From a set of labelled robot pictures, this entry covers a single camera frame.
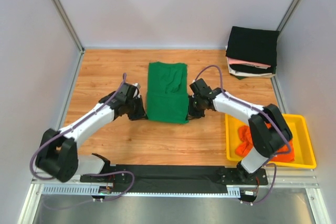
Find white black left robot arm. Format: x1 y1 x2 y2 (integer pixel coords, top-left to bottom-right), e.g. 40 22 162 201
31 83 147 183

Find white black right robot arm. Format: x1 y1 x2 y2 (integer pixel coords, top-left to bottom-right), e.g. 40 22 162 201
188 79 292 185

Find dark green folded t shirt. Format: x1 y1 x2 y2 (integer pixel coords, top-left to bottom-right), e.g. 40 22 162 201
230 66 277 81

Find pink folded t shirt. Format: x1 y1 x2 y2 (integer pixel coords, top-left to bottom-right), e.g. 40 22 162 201
227 57 271 69

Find black folded t shirt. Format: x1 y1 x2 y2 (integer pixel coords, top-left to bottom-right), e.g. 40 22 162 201
226 26 279 66
229 64 276 74

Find orange t shirt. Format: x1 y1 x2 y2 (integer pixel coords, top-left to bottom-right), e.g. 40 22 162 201
235 125 295 163

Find black base cloth strip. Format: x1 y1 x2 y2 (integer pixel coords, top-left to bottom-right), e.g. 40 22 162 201
114 165 227 193

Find white folded t shirt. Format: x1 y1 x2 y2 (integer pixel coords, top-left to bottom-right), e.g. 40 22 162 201
228 64 276 78

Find black folded t shirt top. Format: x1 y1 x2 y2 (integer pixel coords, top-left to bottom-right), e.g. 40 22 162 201
226 26 279 66

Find yellow plastic tray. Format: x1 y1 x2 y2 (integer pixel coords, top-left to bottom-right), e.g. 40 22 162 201
225 114 317 169

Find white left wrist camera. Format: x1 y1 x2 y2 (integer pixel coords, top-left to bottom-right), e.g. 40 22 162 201
132 83 141 98

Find aluminium frame rail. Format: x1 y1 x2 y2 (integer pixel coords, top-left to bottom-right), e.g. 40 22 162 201
31 163 320 189

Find grey slotted cable duct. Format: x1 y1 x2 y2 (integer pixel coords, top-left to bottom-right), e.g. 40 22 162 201
42 184 240 198

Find left aluminium corner post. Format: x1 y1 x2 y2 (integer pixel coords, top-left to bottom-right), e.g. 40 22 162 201
38 0 86 52

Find aluminium corner post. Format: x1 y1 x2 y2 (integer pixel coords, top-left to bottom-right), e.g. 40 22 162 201
38 0 86 52
276 0 318 33

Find right aluminium corner post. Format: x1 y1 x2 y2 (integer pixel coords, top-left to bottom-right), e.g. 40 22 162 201
276 0 318 33

